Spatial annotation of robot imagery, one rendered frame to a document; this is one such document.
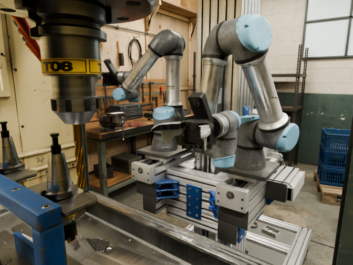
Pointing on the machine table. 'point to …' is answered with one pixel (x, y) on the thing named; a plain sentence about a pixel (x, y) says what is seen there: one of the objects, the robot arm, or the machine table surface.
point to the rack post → (50, 246)
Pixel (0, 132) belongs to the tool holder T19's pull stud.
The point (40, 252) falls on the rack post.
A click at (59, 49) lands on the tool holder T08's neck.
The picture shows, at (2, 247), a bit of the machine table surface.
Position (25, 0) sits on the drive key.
